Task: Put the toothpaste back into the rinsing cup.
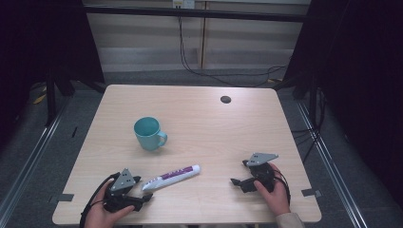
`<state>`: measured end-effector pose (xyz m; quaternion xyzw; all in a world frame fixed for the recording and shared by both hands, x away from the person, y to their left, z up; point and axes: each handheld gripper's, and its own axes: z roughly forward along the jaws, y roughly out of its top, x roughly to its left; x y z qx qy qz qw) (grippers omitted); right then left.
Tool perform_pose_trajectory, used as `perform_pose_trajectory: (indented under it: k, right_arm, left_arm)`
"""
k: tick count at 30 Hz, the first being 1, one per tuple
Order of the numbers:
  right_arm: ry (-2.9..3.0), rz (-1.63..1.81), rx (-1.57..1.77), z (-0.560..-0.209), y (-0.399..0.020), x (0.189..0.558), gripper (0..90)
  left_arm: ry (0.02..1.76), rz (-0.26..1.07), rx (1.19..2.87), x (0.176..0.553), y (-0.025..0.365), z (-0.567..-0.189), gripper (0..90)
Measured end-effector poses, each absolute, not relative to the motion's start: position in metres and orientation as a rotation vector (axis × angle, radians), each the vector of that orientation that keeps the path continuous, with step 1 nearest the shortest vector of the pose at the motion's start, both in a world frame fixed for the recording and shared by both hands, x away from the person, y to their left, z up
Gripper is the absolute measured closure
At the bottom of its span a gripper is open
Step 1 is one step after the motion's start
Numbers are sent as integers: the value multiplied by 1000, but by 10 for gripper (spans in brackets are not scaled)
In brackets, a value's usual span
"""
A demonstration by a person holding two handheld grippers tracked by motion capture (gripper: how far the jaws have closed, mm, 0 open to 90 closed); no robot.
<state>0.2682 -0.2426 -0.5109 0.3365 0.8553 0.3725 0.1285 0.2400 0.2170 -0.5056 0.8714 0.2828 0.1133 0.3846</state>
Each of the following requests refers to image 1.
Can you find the black horizontal bar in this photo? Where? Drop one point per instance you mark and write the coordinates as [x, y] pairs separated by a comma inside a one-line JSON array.
[[196, 13]]

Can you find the black round table grommet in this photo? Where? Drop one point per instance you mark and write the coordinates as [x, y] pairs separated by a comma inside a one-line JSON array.
[[225, 99]]

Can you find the person's right hand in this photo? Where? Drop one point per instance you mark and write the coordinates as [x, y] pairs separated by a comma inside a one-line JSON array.
[[277, 199]]

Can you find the black curtain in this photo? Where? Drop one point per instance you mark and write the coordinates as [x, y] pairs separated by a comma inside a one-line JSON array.
[[358, 79], [38, 41]]

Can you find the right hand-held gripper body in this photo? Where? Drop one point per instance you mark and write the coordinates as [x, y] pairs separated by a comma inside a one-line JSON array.
[[261, 158]]

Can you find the grey tape piece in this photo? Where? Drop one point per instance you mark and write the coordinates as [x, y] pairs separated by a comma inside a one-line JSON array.
[[310, 192], [66, 197]]

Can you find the white and purple toothpaste tube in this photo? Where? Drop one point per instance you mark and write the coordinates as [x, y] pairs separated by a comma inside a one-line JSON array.
[[172, 175]]

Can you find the person's left hand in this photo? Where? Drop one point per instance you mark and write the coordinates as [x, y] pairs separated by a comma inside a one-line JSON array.
[[98, 217]]

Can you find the black metal stand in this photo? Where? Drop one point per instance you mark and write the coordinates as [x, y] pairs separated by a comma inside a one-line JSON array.
[[313, 101], [50, 98]]

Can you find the white wall outlet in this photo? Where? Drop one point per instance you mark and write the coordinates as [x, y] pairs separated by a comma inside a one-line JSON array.
[[183, 3]]

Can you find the yellow floor tape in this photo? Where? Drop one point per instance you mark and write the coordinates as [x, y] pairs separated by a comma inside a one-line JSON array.
[[39, 99]]

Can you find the metal floor rail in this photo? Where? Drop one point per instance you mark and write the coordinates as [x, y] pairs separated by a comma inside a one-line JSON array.
[[331, 171], [30, 164]]

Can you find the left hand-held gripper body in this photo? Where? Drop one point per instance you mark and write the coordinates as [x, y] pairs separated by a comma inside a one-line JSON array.
[[122, 183]]

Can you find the teal mug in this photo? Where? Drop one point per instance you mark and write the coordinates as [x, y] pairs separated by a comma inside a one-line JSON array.
[[149, 139]]

